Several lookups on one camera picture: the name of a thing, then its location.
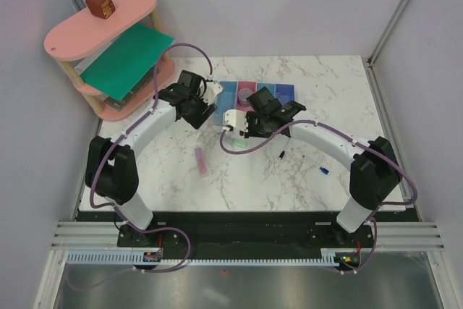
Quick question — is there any light blue plastic bin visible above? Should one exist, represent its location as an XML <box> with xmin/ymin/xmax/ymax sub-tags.
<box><xmin>256</xmin><ymin>82</ymin><xmax>277</xmax><ymax>98</ymax></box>

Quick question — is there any purple blue plastic bin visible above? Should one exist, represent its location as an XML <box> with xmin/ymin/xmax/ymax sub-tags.
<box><xmin>275</xmin><ymin>84</ymin><xmax>296</xmax><ymax>105</ymax></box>

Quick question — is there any small blue cup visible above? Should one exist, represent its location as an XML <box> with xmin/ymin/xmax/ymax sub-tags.
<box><xmin>237</xmin><ymin>88</ymin><xmax>253</xmax><ymax>107</ymax></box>

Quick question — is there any pink plastic bin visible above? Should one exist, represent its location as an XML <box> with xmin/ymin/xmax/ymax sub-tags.
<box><xmin>237</xmin><ymin>81</ymin><xmax>257</xmax><ymax>110</ymax></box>

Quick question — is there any pink highlighter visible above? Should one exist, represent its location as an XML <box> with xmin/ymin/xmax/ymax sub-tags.
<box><xmin>195</xmin><ymin>147</ymin><xmax>208</xmax><ymax>178</ymax></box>

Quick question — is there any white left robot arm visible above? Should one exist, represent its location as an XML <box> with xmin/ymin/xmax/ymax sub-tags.
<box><xmin>85</xmin><ymin>70</ymin><xmax>224</xmax><ymax>246</ymax></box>

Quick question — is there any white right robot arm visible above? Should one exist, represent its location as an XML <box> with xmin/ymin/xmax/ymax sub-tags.
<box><xmin>246</xmin><ymin>87</ymin><xmax>402</xmax><ymax>247</ymax></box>

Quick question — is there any green board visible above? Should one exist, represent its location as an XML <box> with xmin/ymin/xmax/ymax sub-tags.
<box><xmin>80</xmin><ymin>23</ymin><xmax>174</xmax><ymax>100</ymax></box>

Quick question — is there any blue capped white marker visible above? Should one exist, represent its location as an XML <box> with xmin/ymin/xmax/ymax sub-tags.
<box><xmin>303</xmin><ymin>156</ymin><xmax>330</xmax><ymax>175</ymax></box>

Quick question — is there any pink two-tier shelf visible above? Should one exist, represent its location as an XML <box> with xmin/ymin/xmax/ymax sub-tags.
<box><xmin>43</xmin><ymin>0</ymin><xmax>175</xmax><ymax>122</ymax></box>

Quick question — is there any brown wooden cube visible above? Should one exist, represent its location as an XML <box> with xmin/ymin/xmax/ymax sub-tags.
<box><xmin>85</xmin><ymin>0</ymin><xmax>116</xmax><ymax>20</ymax></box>

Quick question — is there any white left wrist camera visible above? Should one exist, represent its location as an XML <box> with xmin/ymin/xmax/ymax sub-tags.
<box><xmin>200</xmin><ymin>80</ymin><xmax>224</xmax><ymax>105</ymax></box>

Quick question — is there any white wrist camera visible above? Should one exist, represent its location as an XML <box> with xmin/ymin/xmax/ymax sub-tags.
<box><xmin>200</xmin><ymin>80</ymin><xmax>224</xmax><ymax>105</ymax></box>
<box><xmin>223</xmin><ymin>109</ymin><xmax>249</xmax><ymax>137</ymax></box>

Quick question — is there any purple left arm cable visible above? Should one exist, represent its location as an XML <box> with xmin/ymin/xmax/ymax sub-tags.
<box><xmin>67</xmin><ymin>42</ymin><xmax>214</xmax><ymax>292</ymax></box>

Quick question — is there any aluminium frame rail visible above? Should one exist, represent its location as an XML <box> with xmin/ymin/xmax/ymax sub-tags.
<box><xmin>364</xmin><ymin>0</ymin><xmax>424</xmax><ymax>209</ymax></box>

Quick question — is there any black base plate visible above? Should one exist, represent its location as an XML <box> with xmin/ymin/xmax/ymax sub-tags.
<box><xmin>74</xmin><ymin>210</ymin><xmax>422</xmax><ymax>263</ymax></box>

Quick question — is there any white slotted cable duct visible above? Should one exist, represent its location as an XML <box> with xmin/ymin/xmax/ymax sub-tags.
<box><xmin>66</xmin><ymin>250</ymin><xmax>342</xmax><ymax>267</ymax></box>

